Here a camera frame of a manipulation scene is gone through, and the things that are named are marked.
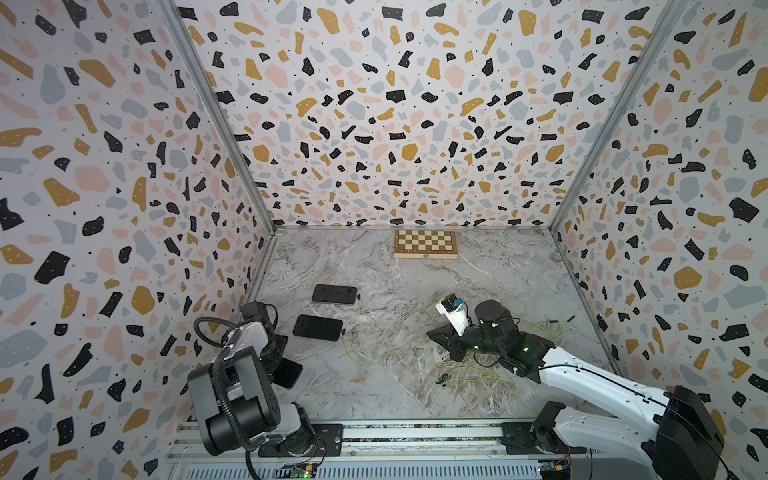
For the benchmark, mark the wooden chessboard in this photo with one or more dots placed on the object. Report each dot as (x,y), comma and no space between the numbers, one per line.
(426,244)

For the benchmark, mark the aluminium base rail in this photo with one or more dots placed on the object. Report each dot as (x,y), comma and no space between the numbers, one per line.
(404,449)

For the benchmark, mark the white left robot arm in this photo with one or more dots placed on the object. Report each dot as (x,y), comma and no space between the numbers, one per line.
(233,397)

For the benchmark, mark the black smartphone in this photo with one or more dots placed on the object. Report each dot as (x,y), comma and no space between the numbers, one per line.
(334,294)
(287,373)
(318,328)

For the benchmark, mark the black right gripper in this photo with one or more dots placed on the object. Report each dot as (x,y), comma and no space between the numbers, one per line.
(448,335)

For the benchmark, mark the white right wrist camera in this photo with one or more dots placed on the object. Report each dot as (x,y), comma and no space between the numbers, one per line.
(456,312)

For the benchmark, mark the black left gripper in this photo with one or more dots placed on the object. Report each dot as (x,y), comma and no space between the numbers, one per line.
(269,365)

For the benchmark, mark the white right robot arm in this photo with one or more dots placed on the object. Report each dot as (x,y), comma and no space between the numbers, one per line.
(670,432)

